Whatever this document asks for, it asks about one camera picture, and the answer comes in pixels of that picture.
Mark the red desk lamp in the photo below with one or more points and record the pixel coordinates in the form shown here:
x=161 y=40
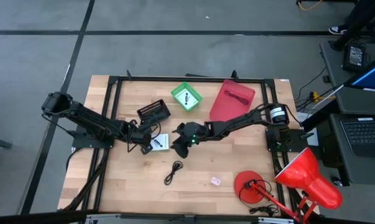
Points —
x=305 y=177

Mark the black power adapter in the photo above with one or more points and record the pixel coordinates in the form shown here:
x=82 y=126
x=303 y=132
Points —
x=355 y=56

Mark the green plastic basket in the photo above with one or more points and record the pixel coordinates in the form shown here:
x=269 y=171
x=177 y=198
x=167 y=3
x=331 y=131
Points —
x=174 y=93

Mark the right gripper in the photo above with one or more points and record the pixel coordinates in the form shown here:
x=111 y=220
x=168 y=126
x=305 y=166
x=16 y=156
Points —
x=193 y=132

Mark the silver camera mount bar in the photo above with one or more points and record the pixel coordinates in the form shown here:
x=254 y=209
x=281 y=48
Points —
x=112 y=217

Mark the white product box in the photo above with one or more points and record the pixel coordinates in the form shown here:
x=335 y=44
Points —
x=162 y=146
x=191 y=101

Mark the white paper sheet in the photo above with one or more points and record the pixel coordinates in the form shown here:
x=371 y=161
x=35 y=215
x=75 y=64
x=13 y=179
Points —
x=303 y=116

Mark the yellow plug connector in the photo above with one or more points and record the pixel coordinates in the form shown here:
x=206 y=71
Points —
x=314 y=96

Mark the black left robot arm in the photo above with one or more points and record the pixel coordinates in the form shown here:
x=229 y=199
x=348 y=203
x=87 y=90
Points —
x=90 y=123

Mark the grey side desk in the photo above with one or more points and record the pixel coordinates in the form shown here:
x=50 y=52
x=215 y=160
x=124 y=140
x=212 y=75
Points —
x=333 y=68

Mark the person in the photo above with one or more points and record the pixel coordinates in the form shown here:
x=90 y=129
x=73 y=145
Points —
x=337 y=30

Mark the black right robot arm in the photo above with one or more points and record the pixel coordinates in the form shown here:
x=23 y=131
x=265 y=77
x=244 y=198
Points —
x=237 y=123

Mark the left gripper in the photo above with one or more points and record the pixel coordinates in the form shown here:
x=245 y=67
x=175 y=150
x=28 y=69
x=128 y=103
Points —
x=136 y=135

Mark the monitor with blue screen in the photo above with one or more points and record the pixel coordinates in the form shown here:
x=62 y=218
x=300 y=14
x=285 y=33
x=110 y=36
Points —
x=373 y=77

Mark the pink translucent plastic bin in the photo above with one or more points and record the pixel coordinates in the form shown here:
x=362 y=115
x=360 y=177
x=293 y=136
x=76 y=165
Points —
x=230 y=112

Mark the black metal table frame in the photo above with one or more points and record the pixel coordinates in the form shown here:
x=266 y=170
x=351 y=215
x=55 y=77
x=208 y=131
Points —
x=150 y=78

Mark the black laptop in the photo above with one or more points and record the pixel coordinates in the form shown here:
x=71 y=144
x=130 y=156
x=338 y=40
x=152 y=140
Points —
x=367 y=133

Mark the pink earbuds case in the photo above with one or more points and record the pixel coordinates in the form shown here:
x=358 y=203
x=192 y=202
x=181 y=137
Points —
x=215 y=181

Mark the black plastic basket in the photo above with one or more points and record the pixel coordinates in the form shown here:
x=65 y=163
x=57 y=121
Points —
x=153 y=110

